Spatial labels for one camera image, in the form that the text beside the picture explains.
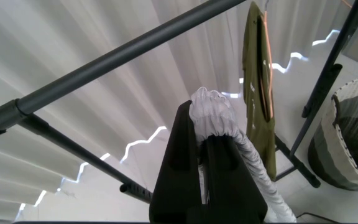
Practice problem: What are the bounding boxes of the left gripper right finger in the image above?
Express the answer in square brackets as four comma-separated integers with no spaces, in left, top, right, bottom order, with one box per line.
[202,135,269,223]

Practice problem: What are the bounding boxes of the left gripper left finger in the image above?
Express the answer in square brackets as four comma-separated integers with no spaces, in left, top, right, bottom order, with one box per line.
[149,100,203,223]

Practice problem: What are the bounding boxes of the pale grey shorts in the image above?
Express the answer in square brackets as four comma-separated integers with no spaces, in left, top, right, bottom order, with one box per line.
[188,86,297,223]

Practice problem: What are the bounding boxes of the green printed shirt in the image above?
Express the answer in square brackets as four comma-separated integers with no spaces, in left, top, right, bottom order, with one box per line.
[242,1,277,182]

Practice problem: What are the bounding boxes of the white laundry basket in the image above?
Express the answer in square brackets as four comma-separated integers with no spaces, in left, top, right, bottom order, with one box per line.
[307,70,358,191]

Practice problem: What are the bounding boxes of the black clothes rack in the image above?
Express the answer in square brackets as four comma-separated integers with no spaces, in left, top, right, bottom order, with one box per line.
[0,0,358,205]

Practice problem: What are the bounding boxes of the white curtain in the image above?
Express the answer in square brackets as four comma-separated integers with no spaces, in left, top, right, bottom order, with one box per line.
[0,0,354,223]

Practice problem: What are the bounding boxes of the black cable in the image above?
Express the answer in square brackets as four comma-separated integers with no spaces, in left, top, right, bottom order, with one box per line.
[296,212,341,224]

